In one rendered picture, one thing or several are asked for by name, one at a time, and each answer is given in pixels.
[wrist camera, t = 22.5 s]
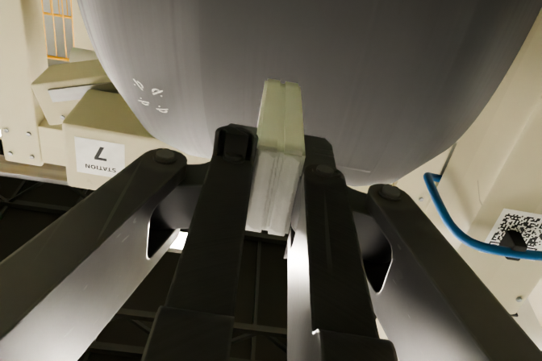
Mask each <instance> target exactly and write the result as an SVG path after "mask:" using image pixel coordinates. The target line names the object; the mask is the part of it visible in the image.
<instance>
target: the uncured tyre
mask: <svg viewBox="0 0 542 361"><path fill-rule="evenodd" d="M77 3H78V6H79V9H80V12H81V16H82V19H83V22H84V24H85V29H86V31H87V33H88V36H89V38H90V42H91V43H92V46H93V48H94V51H95V53H96V55H97V57H98V59H99V61H100V63H101V65H102V67H103V69H104V70H105V72H106V74H107V76H108V77H109V78H110V80H111V81H112V83H113V84H114V86H115V88H116V89H117V90H118V91H119V93H120V94H121V95H122V97H123V99H124V100H125V102H126V103H127V104H128V105H129V107H130V108H131V110H132V111H133V113H134V114H135V116H136V117H137V118H138V119H139V121H140V123H141V124H142V125H143V127H144V128H145V129H146V130H147V132H148V133H149V134H150V135H152V136H153V137H154V138H156V139H158V140H160V141H161V142H163V143H166V144H168V145H169V146H171V147H174V148H176V149H177V150H179V151H183V152H184V153H186V154H188V155H191V156H197V157H202V158H207V159H211V157H212V152H213V146H214V140H215V131H216V130H217V129H218V128H219V127H224V126H227V125H229V124H230V123H234V124H239V125H244V126H248V127H257V123H258V118H259V113H260V108H261V99H262V94H263V89H264V85H265V81H267V80H268V78H270V79H275V80H279V81H281V83H282V84H285V83H286V81H288V82H293V83H298V86H301V97H302V118H303V130H304V135H310V136H315V137H320V138H325V139H326V140H327V141H328V142H329V143H330V144H331V145H332V149H333V154H334V158H335V162H336V165H340V166H345V167H349V168H357V169H361V170H365V171H370V172H361V171H357V170H352V169H347V168H340V167H336V169H338V170H340V171H341V172H342V173H343V174H344V177H345V180H346V185H350V186H354V187H358V186H368V185H374V184H385V185H387V184H392V183H394V182H395V181H398V180H399V179H401V178H402V177H404V176H405V175H407V174H409V173H410V172H412V171H414V170H416V169H417V168H418V167H420V166H422V165H423V164H425V163H427V162H428V161H429V160H432V159H433V158H435V157H437V156H438V155H439V154H441V153H443V152H444V151H446V150H448V149H449V148H450V147H451V146H452V145H453V144H454V143H455V142H456V141H457V140H458V139H459V138H460V137H461V136H462V135H463V134H464V133H465V132H466V131H467V130H468V129H469V128H470V126H471V125H472V124H473V122H474V121H475V120H476V119H477V117H478V116H479V114H480V113H481V112H482V111H483V109H484V108H485V106H486V105H487V103H488V102H489V100H490V99H491V98H492V96H493V95H494V93H495V91H496V89H497V88H498V87H499V85H500V83H501V82H502V80H503V78H504V77H505V76H506V74H507V71H508V70H509V68H510V67H511V65H512V63H513V61H514V60H515V58H516V56H517V54H518V53H519V50H520V48H521V47H522V45H523V43H524V41H525V39H526V38H527V35H528V33H529V31H530V30H531V28H532V26H533V24H534V22H535V21H536V18H537V16H538V14H539V13H540V10H541V7H542V0H77ZM126 71H127V72H129V73H132V74H134V75H136V76H138V77H142V78H143V79H145V80H148V81H151V82H153V83H157V84H161V85H166V88H167V92H168V96H169V103H170V106H171V110H172V112H173V117H174V118H166V117H164V116H160V115H159V114H156V113H154V112H152V111H150V110H147V109H145V108H143V107H142V106H138V105H137V103H136V100H135V97H134V95H133V92H132V90H131V86H130V83H129V80H128V78H127V73H126Z"/></svg>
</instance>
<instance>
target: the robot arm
mask: <svg viewBox="0 0 542 361"><path fill-rule="evenodd" d="M290 223H291V226H290ZM180 229H188V232H187V236H186V240H185V242H184V245H183V248H182V250H181V255H180V258H179V260H178V263H177V267H176V271H175V273H174V276H173V280H172V283H171V285H170V289H169V293H168V296H167V298H166V301H165V305H164V306H163V305H161V306H160V307H159V308H158V310H157V312H156V316H155V319H154V322H153V324H152V328H151V331H150V334H149V336H148V341H147V343H146V346H145V348H144V353H143V355H142V358H141V360H140V361H229V357H230V350H231V339H232V332H233V326H234V319H235V317H234V311H235V305H236V294H237V288H238V281H239V275H240V264H241V257H242V251H243V245H244V233H245V231H246V230H249V231H254V232H261V230H267V231H268V234H274V235H280V236H284V235H285V234H289V237H288V241H287V244H286V251H285V254H284V259H287V258H288V296H287V361H398V359H399V361H542V351H541V350H540V349H539V348H538V346H537V345H536V344H535V343H534V342H533V341H532V340H531V339H530V338H529V336H528V335H527V334H526V333H525V332H524V330H523V329H522V328H521V327H520V325H519V324H518V323H517V322H516V321H515V319H514V318H513V317H512V316H511V315H510V314H509V313H508V312H507V310H506V309H505V308H504V307H503V306H502V304H501V303H500V302H499V301H498V299H497V298H496V297H495V296H494V294H493V293H492V292H491V291H490V290H489V289H488V288H487V287H486V286H485V284H484V283H483V282H482V281H481V279H480V278H479V277H478V276H477V275H476V273H475V272H474V271H473V270H472V268H471V267H470V266H469V265H468V264H467V263H466V262H465V261H464V260H463V258H462V257H461V256H460V255H459V254H458V252H457V251H456V250H455V249H454V247H453V246H452V245H451V244H450V243H449V241H448V240H447V239H446V238H445V237H444V236H443V235H442V234H441V233H440V231H439V230H438V229H437V228H436V226H435V225H434V224H433V223H432V221H431V220H430V219H429V218H428V217H427V215H426V214H425V213H424V212H423V211H422V210H421V209H420V208H419V206H418V205H417V204H416V203H415V201H414V200H413V199H412V198H411V197H410V195H408V194H407V193H406V192H405V191H403V190H401V189H399V188H398V187H397V186H392V185H389V184H387V185H385V184H374V185H371V186H369V190H368V192H367V193H363V192H361V191H358V190H355V189H352V188H350V187H348V186H347V185H346V180H345V177H344V174H343V173H342V172H341V171H340V170H338V169H336V162H335V158H334V154H333V149H332V145H331V144H330V143H329V142H328V141H327V140H326V139H325V138H320V137H315V136H310V135H304V130H303V118H302V97H301V86H298V83H293V82H288V81H286V83H285V84H282V83H281V81H279V80H275V79H270V78H268V80H267V81H265V85H264V89H263V94H262V99H261V108H260V113H259V118H258V123H257V127H248V126H244V125H239V124H234V123H230V124H229V125H227V126H224V127H219V128H218V129H217V130H216V131H215V140H214V146H213V152H212V157H211V161H209V162H207V163H204V164H187V159H186V156H184V155H183V154H182V153H180V152H178V151H174V150H170V149H168V148H164V149H163V148H157V149H153V150H150V151H147V152H145V153H144V154H143V155H141V156H140V157H138V158H137V159H136V160H134V161H133V162H132V163H130V164H129V165H128V166H127V167H125V168H124V169H123V170H121V171H120V172H118V173H117V174H116V175H115V176H113V177H112V178H110V179H109V180H108V181H107V182H106V183H104V184H103V185H101V186H100V187H99V188H97V189H96V190H95V191H93V192H92V193H91V194H90V195H89V196H87V197H86V198H84V199H83V200H82V201H80V202H79V203H77V204H76V205H75V206H74V207H73V208H72V209H70V210H69V211H67V212H66V213H65V214H63V215H62V216H60V217H59V218H58V219H57V220H56V221H55V222H53V223H52V224H50V225H49V226H47V227H46V228H45V229H43V230H42V231H41V232H39V233H38V234H37V235H36V236H35V237H33V238H32V239H30V240H29V241H28V242H26V243H25V244H23V245H22V246H21V247H20V248H19V249H17V250H16V251H15V252H13V253H12V254H11V255H9V256H8V257H6V258H5V259H4V260H3V261H2V262H0V361H78V360H79V358H80V357H81V356H82V354H83V353H84V352H85V351H86V349H87V348H88V347H89V346H90V344H91V343H92V342H93V341H94V340H95V339H96V337H97V336H98V335H99V334H100V332H101V331H102V330H103V329H104V327H105V326H106V325H107V323H108V322H109V321H110V320H111V319H112V318H113V316H114V315H115V314H116V313H117V312H118V311H119V309H120V308H121V307H122V305H123V304H124V303H125V302H126V300H127V299H128V298H129V296H130V295H131V294H133V292H134V291H135V290H136V288H137V287H138V286H139V285H140V283H141V282H142V281H143V280H144V278H145V277H146V276H147V274H148V273H149V272H150V271H151V270H152V269H153V268H154V266H155V265H156V264H157V263H158V261H159V260H160V259H161V257H162V256H163V255H164V254H165V252H166V251H167V250H168V249H169V248H170V247H171V246H172V245H173V243H174V242H175V241H176V239H177V238H178V235H179V234H180ZM289 230H290V233H289ZM374 314H375V315H376V317H377V319H378V321H379V322H380V324H381V327H382V329H383V330H384V332H385V334H386V337H387V338H388V339H389V340H388V339H382V338H379V333H378V330H377V323H376V319H375V315H374ZM397 356H398V357H397Z"/></svg>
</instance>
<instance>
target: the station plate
mask: <svg viewBox="0 0 542 361"><path fill-rule="evenodd" d="M74 141H75V151H76V161H77V172H83V173H89V174H94V175H99V176H108V177H113V176H115V175H116V174H117V173H118V172H120V171H121V170H123V169H124V168H125V146H124V144H119V143H110V142H105V141H100V140H95V139H86V138H81V137H76V136H74Z"/></svg>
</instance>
